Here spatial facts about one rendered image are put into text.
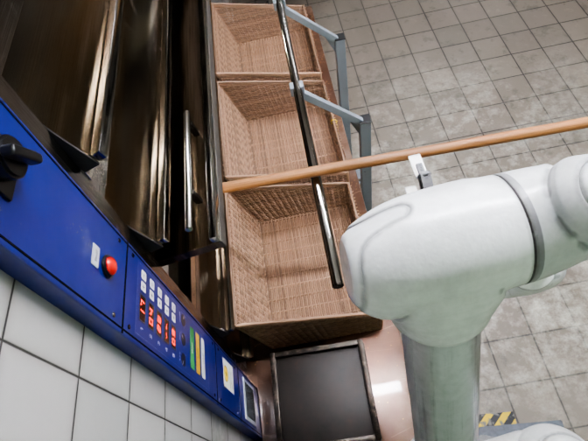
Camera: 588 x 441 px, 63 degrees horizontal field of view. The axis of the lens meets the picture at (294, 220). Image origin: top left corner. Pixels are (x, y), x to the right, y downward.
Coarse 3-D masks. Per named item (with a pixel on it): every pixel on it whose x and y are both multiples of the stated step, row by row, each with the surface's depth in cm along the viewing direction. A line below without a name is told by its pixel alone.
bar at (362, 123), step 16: (288, 16) 185; (288, 32) 169; (320, 32) 194; (288, 48) 164; (336, 48) 200; (288, 64) 160; (336, 64) 211; (304, 96) 158; (304, 112) 147; (336, 112) 165; (304, 128) 143; (368, 128) 173; (304, 144) 140; (368, 144) 180; (320, 176) 134; (368, 176) 197; (320, 192) 129; (368, 192) 207; (320, 208) 127; (368, 208) 217; (320, 224) 125; (336, 256) 119; (336, 272) 116; (336, 288) 116
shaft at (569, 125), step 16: (528, 128) 128; (544, 128) 127; (560, 128) 127; (576, 128) 127; (432, 144) 129; (448, 144) 128; (464, 144) 128; (480, 144) 128; (352, 160) 130; (368, 160) 129; (384, 160) 129; (400, 160) 130; (272, 176) 131; (288, 176) 130; (304, 176) 130; (224, 192) 132
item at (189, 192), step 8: (184, 112) 111; (184, 120) 109; (184, 128) 108; (192, 128) 111; (184, 136) 106; (184, 144) 105; (184, 152) 104; (184, 160) 103; (184, 168) 102; (184, 176) 101; (184, 184) 99; (192, 192) 99; (192, 200) 102; (200, 200) 102
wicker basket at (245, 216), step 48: (240, 192) 180; (288, 192) 184; (336, 192) 188; (240, 240) 173; (288, 240) 191; (336, 240) 188; (240, 288) 159; (288, 288) 180; (288, 336) 161; (336, 336) 167
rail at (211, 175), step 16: (208, 48) 129; (208, 64) 124; (208, 80) 120; (208, 96) 117; (208, 112) 114; (208, 128) 111; (208, 144) 108; (208, 160) 106; (208, 176) 103; (208, 192) 101; (208, 208) 99; (208, 224) 97
